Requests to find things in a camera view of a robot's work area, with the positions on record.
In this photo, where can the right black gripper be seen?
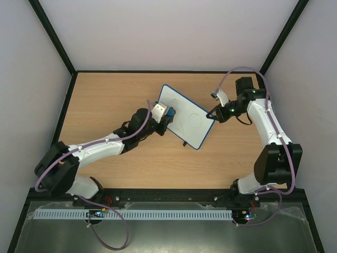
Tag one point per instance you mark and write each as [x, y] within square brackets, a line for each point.
[219, 113]

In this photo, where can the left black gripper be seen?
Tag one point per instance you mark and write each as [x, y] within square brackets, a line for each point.
[164, 125]

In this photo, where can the blue whiteboard eraser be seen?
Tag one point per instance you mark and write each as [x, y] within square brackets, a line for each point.
[171, 112]

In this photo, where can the small blue-framed whiteboard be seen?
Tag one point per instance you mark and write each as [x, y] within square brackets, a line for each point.
[189, 122]

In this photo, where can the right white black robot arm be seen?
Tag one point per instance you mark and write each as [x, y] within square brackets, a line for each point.
[276, 167]

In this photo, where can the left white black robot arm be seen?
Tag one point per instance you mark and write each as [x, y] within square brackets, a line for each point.
[57, 172]

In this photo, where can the right controller circuit board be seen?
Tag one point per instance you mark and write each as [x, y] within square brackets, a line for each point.
[243, 215]

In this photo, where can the controller circuit board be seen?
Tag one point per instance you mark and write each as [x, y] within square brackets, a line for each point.
[243, 215]
[97, 213]

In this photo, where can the left controller circuit board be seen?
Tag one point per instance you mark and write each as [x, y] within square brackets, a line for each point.
[97, 213]

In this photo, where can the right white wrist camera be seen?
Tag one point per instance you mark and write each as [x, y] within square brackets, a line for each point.
[220, 96]

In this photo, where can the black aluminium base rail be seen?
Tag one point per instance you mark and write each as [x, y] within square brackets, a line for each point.
[224, 198]

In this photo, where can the right black frame post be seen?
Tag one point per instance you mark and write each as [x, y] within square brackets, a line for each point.
[287, 28]

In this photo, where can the black frame post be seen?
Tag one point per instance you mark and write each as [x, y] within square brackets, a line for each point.
[47, 25]
[287, 28]

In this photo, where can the light blue slotted cable duct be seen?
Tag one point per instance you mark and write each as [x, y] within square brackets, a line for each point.
[77, 214]

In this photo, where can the left black frame post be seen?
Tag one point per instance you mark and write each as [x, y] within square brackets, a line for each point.
[47, 25]

